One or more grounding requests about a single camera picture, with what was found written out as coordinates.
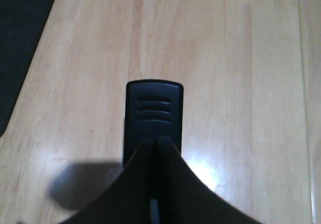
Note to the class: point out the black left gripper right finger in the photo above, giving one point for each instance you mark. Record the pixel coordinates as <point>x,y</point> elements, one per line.
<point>183,197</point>

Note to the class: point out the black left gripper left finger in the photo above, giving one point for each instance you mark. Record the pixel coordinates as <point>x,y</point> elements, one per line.
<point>127,199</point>

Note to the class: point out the black orange stapler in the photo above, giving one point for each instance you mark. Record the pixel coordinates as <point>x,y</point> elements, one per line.
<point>153,108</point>

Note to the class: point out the black computer monitor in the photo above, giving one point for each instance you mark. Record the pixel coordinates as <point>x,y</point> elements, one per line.
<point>22,24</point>

